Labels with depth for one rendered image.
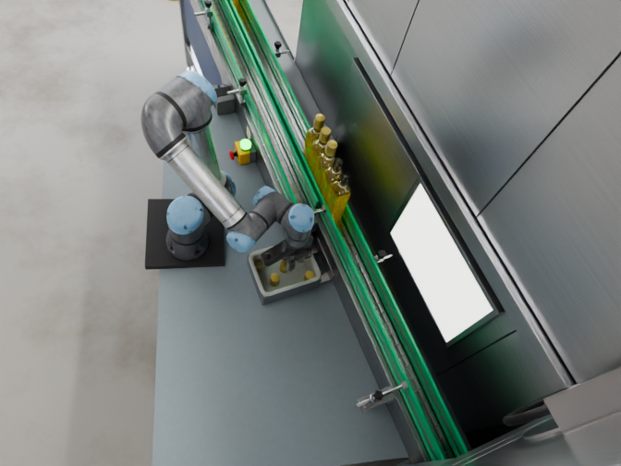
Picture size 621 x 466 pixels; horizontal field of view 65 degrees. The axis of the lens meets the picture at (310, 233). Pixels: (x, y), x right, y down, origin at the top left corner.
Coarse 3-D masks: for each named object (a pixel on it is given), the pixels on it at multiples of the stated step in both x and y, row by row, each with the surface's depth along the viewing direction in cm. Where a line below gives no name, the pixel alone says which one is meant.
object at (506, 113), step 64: (320, 0) 172; (384, 0) 134; (448, 0) 110; (512, 0) 93; (576, 0) 81; (320, 64) 187; (384, 64) 143; (448, 64) 116; (512, 64) 97; (576, 64) 84; (448, 128) 123; (512, 128) 102; (576, 128) 88; (448, 192) 127; (512, 192) 108; (576, 192) 91; (512, 256) 113; (576, 256) 96; (512, 320) 116; (576, 320) 100; (448, 384) 161; (512, 384) 127
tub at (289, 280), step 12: (252, 252) 171; (252, 264) 169; (276, 264) 178; (312, 264) 173; (264, 276) 175; (288, 276) 176; (300, 276) 177; (264, 288) 173; (276, 288) 173; (288, 288) 166
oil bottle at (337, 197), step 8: (336, 184) 159; (328, 192) 165; (336, 192) 159; (344, 192) 159; (328, 200) 167; (336, 200) 161; (344, 200) 163; (336, 208) 167; (344, 208) 169; (336, 216) 173
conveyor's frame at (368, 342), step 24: (192, 0) 232; (216, 48) 211; (240, 120) 205; (264, 168) 189; (336, 264) 169; (336, 288) 176; (360, 312) 162; (384, 312) 163; (360, 336) 166; (384, 360) 155; (384, 384) 157; (408, 432) 148; (408, 456) 154
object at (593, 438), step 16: (544, 416) 114; (512, 432) 111; (560, 432) 84; (576, 432) 77; (592, 432) 72; (608, 432) 67; (480, 448) 107; (496, 448) 96; (512, 448) 88; (528, 448) 81; (544, 448) 75; (560, 448) 70; (576, 448) 66; (592, 448) 61; (608, 448) 58; (448, 464) 104; (464, 464) 95; (480, 464) 86; (496, 464) 79; (512, 464) 74; (528, 464) 69; (544, 464) 64; (560, 464) 61; (576, 464) 57; (592, 464) 54; (608, 464) 51
